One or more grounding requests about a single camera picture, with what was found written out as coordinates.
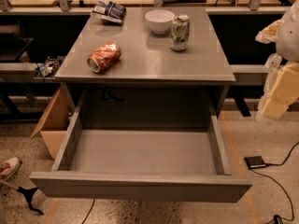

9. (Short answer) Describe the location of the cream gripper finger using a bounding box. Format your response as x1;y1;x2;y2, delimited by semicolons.
255;61;299;121
255;20;280;44

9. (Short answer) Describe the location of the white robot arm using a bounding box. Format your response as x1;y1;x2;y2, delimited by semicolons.
255;0;299;123

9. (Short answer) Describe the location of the green white soda can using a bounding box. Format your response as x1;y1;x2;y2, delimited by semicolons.
170;14;190;51

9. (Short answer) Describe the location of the open grey top drawer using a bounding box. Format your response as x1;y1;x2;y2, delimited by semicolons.
30;89;251;203

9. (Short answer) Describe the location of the grey cabinet with top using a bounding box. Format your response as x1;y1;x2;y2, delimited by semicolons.
54;6;236;129

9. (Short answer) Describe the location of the clear sanitizer pump bottle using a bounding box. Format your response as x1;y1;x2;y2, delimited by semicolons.
264;53;282;71

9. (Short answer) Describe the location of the black foot pedal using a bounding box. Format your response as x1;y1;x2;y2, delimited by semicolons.
244;156;266;169

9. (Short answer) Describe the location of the white ceramic bowl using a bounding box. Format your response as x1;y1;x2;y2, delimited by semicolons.
145;9;175;34

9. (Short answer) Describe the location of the blue chip bag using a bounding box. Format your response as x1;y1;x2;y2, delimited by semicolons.
91;0;126;23

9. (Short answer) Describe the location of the clutter of small parts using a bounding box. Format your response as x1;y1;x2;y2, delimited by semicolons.
36;56;64;78

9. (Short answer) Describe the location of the cardboard box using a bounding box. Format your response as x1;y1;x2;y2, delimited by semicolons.
31;88;72;160

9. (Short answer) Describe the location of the grey side bench left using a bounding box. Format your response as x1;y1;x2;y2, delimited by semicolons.
0;63;57;83

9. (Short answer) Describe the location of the black grabber tool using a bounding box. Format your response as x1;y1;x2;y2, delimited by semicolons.
0;180;43;215

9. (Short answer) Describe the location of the white red sneaker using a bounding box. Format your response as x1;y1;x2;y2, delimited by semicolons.
0;157;21;180

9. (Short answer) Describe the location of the black floor cable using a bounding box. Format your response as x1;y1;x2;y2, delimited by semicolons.
249;140;299;224

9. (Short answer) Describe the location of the black cable under drawer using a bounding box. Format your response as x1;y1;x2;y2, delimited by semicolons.
81;198;96;224

